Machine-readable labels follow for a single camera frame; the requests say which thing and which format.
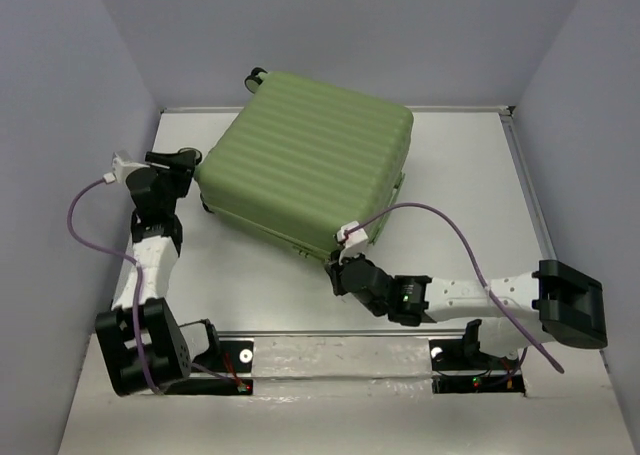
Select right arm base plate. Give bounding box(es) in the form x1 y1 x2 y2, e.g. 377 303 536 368
429 339 526 395

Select purple cable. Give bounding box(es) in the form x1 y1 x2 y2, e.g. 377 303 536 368
67 177 164 395
347 203 566 375

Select green hard-shell suitcase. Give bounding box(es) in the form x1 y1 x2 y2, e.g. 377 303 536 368
195 67 414 260

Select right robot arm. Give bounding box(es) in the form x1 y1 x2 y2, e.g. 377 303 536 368
325 253 608 367

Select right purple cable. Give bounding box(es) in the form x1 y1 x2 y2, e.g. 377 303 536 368
347 203 566 375

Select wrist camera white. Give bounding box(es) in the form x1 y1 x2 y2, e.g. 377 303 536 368
335 221 370 264
102 150 148 184

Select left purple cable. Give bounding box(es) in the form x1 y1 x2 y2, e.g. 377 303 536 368
67 177 164 395

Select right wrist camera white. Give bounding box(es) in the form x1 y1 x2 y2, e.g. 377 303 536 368
335 221 370 264

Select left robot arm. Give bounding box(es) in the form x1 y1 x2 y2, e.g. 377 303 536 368
95 147 222 396

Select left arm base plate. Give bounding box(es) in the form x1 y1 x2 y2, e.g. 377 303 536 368
187 338 255 397

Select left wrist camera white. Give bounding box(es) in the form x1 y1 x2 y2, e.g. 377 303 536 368
102 150 148 184

